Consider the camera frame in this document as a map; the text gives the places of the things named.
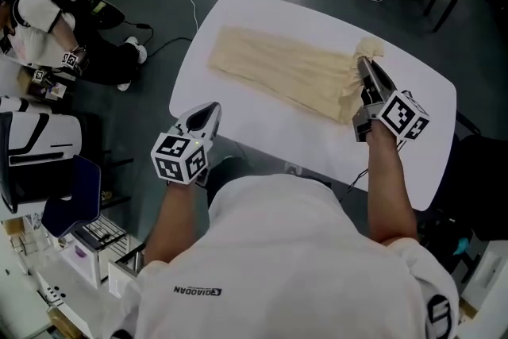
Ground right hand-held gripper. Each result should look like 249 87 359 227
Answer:
352 56 431 144

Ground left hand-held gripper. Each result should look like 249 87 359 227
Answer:
150 102 222 187

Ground beige pants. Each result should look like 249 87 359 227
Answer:
207 25 387 127

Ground person's left forearm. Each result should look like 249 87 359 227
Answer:
142 177 212 268

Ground person's right forearm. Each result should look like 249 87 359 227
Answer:
364 123 420 246

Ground black chair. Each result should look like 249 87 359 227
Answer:
430 133 508 244

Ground dark blue chair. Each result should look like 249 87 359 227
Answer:
40 154 103 240

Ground person's white shirt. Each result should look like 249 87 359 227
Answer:
121 172 462 339

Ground white and black machine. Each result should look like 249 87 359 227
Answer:
0 94 85 214

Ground teal object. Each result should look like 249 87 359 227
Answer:
453 237 472 256

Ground white shelf cart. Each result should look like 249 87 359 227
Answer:
0 210 146 339

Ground black floor cable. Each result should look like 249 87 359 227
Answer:
121 21 194 57

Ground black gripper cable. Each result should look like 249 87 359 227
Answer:
347 138 406 192

